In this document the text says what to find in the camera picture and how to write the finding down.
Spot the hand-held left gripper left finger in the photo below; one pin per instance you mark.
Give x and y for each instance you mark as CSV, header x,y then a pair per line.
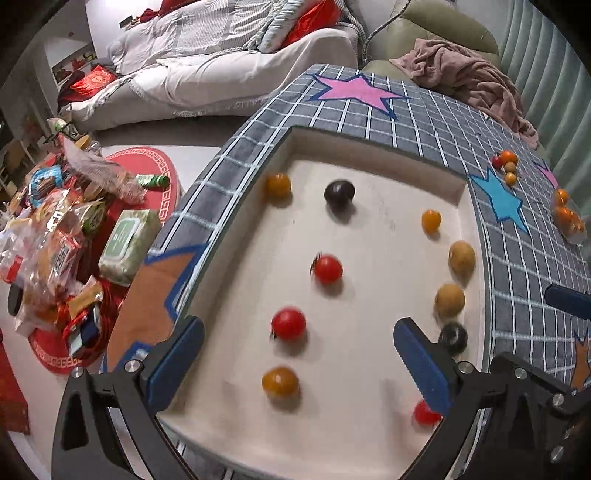
x,y
178,360

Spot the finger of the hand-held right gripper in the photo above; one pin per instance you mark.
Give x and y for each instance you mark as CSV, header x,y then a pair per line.
x,y
570,415
568,299

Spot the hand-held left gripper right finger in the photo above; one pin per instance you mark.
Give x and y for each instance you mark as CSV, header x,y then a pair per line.
x,y
422,364

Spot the white shallow tray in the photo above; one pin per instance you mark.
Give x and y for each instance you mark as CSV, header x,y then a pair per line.
x,y
369,286

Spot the orange cherry tomato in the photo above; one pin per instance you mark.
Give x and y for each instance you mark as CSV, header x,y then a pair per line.
x,y
280,381
509,157
431,220

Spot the yellow cherry tomato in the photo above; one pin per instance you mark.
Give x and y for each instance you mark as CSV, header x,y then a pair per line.
x,y
510,178
278,185

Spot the orange mandarin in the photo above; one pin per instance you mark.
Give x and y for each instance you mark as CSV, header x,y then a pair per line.
x,y
564,214
561,197
578,226

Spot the green wet wipes pack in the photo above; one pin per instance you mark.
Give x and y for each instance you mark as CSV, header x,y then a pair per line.
x,y
127,244

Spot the red round floor mat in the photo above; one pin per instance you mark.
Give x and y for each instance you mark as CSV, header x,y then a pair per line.
x,y
51,362
147,159

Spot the red rug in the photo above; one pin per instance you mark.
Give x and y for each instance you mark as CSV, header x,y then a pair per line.
x,y
11,392

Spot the pile of snack packets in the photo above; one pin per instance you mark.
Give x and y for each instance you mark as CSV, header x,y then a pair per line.
x,y
46,240

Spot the green bottle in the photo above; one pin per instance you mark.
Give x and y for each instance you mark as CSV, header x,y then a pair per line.
x,y
152,180

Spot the pale green curtain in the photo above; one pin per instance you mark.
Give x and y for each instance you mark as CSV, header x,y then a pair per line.
x,y
545,69

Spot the pink blanket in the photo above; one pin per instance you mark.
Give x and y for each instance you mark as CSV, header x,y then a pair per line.
x,y
461,69

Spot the red patterned cushion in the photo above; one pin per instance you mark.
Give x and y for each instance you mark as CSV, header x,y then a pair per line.
x,y
94,81

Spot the white covered sofa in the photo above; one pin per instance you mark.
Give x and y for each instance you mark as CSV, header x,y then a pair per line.
x,y
207,69

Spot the green armchair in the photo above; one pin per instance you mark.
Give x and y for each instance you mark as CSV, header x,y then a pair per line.
x,y
438,23

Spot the grey striped pillow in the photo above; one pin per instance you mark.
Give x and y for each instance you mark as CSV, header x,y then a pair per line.
x,y
286,23

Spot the plain red cushion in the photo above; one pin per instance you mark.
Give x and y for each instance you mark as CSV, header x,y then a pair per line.
x,y
309,23

